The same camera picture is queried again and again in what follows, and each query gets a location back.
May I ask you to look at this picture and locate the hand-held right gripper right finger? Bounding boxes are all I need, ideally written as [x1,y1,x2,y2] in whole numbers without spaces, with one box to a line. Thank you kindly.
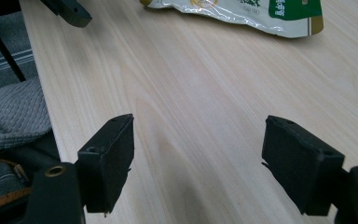
[261,115,346,217]

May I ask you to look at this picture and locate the black metal stand leg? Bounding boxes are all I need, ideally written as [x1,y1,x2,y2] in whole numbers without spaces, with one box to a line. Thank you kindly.
[0,3,27,83]

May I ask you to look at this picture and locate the white and green snack packet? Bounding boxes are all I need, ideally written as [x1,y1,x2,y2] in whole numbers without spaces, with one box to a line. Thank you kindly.
[139,0,324,39]

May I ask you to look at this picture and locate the grey knit sweater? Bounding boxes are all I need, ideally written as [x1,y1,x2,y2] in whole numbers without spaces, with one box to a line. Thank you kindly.
[0,77,53,154]

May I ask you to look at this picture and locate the brown cable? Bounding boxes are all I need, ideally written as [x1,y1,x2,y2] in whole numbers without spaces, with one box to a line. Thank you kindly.
[0,156,30,185]

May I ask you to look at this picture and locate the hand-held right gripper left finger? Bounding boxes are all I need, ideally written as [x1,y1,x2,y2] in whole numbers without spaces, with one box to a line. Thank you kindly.
[76,113,135,216]

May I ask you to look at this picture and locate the dark trousers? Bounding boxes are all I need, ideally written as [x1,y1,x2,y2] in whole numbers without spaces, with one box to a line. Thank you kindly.
[0,132,62,203]

